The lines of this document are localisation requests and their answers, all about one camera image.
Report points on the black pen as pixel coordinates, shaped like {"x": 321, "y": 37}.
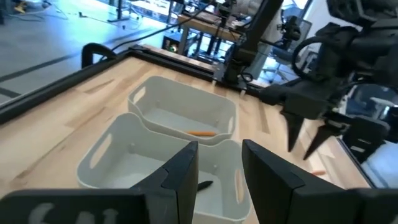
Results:
{"x": 205, "y": 185}

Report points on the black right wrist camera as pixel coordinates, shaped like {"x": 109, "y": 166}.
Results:
{"x": 367, "y": 137}

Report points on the black background robot arm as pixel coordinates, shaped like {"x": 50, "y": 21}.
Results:
{"x": 225, "y": 15}

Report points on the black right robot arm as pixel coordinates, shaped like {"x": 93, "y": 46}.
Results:
{"x": 252, "y": 46}

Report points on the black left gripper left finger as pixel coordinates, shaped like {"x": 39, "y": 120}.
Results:
{"x": 168, "y": 202}

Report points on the grey plastic storage bin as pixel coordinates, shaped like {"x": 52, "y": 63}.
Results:
{"x": 180, "y": 109}
{"x": 124, "y": 161}

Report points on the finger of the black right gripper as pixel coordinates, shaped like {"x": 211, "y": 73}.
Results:
{"x": 293, "y": 127}
{"x": 325, "y": 135}

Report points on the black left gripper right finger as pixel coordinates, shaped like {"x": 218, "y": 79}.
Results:
{"x": 280, "y": 199}

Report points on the black aluminium table frame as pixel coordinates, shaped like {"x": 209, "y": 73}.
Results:
{"x": 46, "y": 90}

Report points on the orange pencil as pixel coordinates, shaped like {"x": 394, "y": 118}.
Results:
{"x": 317, "y": 173}
{"x": 202, "y": 133}

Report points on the wooden workbench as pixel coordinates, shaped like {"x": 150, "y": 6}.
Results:
{"x": 205, "y": 27}

